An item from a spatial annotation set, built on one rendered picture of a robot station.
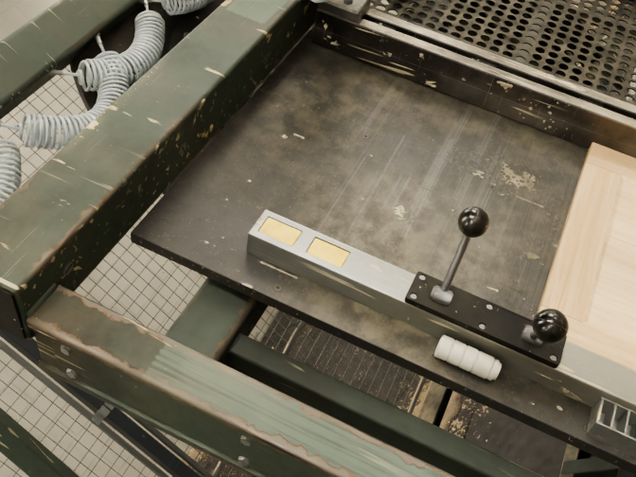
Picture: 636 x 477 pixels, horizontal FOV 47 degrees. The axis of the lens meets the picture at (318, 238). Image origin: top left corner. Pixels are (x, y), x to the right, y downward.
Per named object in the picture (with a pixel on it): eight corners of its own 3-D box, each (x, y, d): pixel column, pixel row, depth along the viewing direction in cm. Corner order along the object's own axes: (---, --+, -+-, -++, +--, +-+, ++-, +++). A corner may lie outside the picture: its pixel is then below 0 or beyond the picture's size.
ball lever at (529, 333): (539, 358, 91) (564, 347, 78) (510, 344, 91) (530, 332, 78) (551, 329, 91) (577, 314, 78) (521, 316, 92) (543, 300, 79)
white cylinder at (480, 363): (431, 360, 92) (491, 387, 91) (436, 346, 90) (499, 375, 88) (438, 342, 94) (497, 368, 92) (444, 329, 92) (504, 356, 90)
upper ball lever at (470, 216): (450, 314, 91) (493, 217, 86) (421, 302, 91) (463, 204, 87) (453, 305, 94) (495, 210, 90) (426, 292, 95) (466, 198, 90)
